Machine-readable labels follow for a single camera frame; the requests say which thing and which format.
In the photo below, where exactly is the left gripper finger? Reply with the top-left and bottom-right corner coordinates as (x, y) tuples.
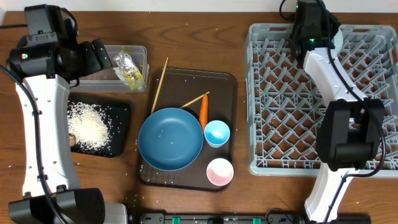
(92, 39), (113, 69)
(81, 42), (102, 76)

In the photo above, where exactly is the yellow snack wrapper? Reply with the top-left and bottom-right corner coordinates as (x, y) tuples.
(113, 49), (143, 91)

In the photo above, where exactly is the light blue bowl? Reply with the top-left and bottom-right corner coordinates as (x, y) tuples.
(332, 29), (344, 52)

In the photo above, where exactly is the pile of white rice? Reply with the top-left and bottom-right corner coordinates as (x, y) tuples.
(67, 101), (115, 156)

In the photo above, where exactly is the brown walnut-like food piece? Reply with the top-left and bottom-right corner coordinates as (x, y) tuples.
(69, 134), (76, 147)

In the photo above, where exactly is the dark blue plate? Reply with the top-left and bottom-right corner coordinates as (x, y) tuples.
(137, 108), (203, 171)

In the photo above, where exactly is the white napkin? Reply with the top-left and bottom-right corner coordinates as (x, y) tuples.
(113, 67), (130, 86)

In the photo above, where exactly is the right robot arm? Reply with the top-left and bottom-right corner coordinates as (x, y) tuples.
(289, 19), (384, 223)

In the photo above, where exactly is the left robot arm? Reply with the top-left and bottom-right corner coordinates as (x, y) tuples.
(4, 40), (128, 223)

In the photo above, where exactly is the grey dishwasher rack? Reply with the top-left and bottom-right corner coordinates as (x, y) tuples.
(244, 23), (397, 178)

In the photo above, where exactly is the clear plastic bin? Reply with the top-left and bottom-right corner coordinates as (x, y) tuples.
(70, 45), (149, 93)

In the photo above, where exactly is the black tray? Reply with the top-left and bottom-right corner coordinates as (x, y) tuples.
(67, 93), (132, 157)

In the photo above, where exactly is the wooden chopstick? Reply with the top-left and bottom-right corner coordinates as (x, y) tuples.
(180, 91), (210, 108)
(150, 57), (169, 114)

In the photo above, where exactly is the brown serving tray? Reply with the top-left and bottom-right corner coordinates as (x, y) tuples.
(137, 68), (238, 192)

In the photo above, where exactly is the orange carrot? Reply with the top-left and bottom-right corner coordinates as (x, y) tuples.
(199, 94), (209, 131)

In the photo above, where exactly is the small blue cup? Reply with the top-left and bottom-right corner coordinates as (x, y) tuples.
(204, 120), (231, 148)

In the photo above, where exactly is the small pink cup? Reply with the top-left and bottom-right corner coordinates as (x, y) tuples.
(206, 158), (234, 186)

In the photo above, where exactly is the black mounting rail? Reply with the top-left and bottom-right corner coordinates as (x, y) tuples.
(136, 212), (371, 224)

